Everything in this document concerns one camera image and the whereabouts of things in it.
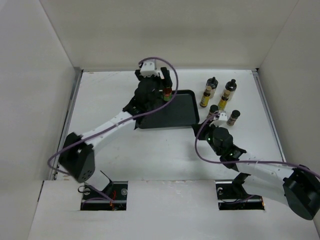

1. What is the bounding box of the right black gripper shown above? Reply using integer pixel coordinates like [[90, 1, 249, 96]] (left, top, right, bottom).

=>
[[191, 119, 222, 156]]

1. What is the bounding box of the red sauce bottle yellow cap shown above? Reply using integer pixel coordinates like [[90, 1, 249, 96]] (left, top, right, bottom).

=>
[[162, 86, 172, 102]]

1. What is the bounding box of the small spice jar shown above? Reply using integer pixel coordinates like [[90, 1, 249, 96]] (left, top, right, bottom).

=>
[[206, 104, 220, 121], [226, 109, 241, 126]]

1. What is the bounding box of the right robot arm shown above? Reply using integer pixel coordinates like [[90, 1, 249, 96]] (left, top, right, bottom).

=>
[[191, 120, 320, 221]]

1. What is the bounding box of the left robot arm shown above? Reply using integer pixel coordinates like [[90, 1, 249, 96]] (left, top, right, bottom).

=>
[[58, 61, 173, 200]]

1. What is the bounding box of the black plastic tray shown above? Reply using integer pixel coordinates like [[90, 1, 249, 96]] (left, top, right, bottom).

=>
[[135, 89, 200, 129]]

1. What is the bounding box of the left yellow-label brown bottle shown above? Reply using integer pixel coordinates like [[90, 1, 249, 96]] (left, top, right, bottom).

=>
[[199, 86, 212, 108]]

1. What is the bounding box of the yellow-label brown bottle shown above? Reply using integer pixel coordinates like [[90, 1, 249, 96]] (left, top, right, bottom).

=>
[[199, 86, 212, 108], [217, 90, 231, 111]]

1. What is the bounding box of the right yellow-label brown bottle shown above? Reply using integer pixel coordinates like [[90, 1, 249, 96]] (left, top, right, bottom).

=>
[[217, 90, 231, 111]]

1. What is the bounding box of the left black-cap grinder bottle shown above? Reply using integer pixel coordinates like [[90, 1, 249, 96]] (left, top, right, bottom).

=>
[[206, 76, 219, 99]]

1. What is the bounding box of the black-cap grinder bottle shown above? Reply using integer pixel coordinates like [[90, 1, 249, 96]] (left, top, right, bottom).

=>
[[206, 76, 219, 99], [225, 79, 237, 101]]

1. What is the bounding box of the right black-cap grinder bottle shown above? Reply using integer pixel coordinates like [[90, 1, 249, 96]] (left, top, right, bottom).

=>
[[225, 79, 237, 101]]

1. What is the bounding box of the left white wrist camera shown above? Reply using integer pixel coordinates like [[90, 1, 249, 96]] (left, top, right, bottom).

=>
[[140, 59, 159, 77]]

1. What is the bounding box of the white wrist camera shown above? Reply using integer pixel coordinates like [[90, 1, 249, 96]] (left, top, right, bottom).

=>
[[213, 110, 228, 127], [140, 59, 159, 77]]

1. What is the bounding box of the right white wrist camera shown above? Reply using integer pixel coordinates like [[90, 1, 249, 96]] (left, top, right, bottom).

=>
[[213, 110, 228, 127]]

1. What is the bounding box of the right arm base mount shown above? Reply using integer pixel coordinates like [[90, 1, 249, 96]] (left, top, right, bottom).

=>
[[215, 173, 265, 211]]

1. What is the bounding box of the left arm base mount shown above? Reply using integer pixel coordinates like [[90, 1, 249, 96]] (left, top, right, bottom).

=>
[[77, 171, 129, 211]]

